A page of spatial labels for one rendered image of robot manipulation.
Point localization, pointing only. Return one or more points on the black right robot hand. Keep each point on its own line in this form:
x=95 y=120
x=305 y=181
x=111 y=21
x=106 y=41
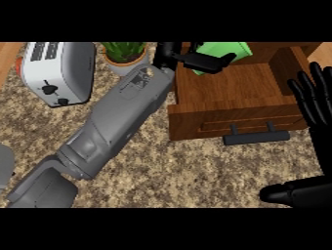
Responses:
x=326 y=130

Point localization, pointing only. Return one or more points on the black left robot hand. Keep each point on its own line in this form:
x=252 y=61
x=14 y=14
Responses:
x=199 y=61

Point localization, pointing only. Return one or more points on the green cup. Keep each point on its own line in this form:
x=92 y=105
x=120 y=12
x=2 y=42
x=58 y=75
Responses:
x=224 y=52

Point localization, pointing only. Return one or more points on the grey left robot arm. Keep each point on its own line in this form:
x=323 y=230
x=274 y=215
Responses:
x=115 y=114

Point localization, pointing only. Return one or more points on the brown wooden drawer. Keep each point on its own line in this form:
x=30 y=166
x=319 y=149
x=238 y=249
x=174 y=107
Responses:
x=236 y=101

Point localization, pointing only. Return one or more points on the potted green plant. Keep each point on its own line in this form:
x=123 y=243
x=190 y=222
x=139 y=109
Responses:
x=126 y=57

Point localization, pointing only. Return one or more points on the brown wooden cabinet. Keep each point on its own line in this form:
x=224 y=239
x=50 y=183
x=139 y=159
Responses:
x=289 y=62

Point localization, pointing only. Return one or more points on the white toaster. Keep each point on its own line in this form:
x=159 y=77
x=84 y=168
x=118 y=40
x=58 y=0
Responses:
x=58 y=73

